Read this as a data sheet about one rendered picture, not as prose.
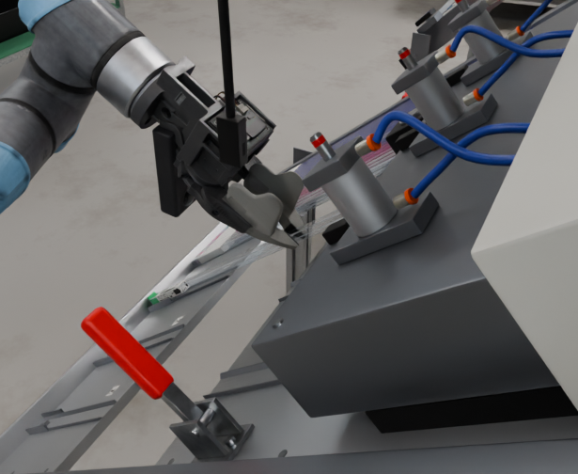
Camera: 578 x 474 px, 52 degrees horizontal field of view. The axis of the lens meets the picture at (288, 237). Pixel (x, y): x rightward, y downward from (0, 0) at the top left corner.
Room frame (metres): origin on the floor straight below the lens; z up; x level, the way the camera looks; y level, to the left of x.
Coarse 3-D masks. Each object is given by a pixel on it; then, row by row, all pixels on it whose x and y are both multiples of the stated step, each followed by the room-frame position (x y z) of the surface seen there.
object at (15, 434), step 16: (224, 224) 0.76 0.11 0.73; (208, 240) 0.72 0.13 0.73; (192, 256) 0.68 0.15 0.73; (176, 272) 0.65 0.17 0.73; (160, 288) 0.61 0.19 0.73; (144, 304) 0.58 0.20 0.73; (128, 320) 0.55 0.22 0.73; (96, 352) 0.50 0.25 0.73; (80, 368) 0.47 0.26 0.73; (64, 384) 0.45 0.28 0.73; (48, 400) 0.42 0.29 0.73; (64, 400) 0.43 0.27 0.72; (32, 416) 0.40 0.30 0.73; (16, 432) 0.38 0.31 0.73; (0, 448) 0.36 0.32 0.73; (16, 448) 0.37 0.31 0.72; (0, 464) 0.35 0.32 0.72
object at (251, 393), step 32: (224, 384) 0.26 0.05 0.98; (256, 384) 0.23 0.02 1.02; (256, 416) 0.20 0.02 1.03; (288, 416) 0.19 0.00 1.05; (352, 416) 0.16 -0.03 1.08; (576, 416) 0.11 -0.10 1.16; (256, 448) 0.17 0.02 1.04; (288, 448) 0.16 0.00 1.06; (320, 448) 0.15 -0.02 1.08; (352, 448) 0.14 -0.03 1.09; (384, 448) 0.13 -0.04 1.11; (416, 448) 0.13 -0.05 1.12
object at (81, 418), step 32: (224, 256) 0.62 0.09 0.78; (224, 288) 0.50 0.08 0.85; (160, 320) 0.51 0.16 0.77; (192, 320) 0.44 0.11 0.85; (160, 352) 0.40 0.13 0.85; (96, 384) 0.42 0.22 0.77; (128, 384) 0.36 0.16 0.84; (64, 416) 0.38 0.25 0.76; (96, 416) 0.33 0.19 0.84; (32, 448) 0.34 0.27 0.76; (64, 448) 0.30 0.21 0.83
